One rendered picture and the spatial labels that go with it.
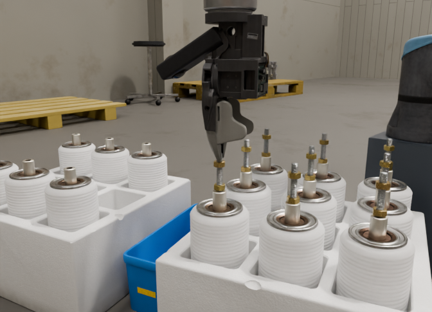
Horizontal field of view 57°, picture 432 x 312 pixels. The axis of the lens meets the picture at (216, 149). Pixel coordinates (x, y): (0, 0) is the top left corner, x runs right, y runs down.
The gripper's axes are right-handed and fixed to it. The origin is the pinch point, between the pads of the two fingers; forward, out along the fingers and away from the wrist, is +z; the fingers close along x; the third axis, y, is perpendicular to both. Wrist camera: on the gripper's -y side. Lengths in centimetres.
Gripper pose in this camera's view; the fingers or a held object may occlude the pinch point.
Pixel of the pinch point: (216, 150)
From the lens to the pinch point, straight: 61.5
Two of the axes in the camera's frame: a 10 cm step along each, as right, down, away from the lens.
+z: 0.0, 9.7, 2.4
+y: 9.4, 0.8, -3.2
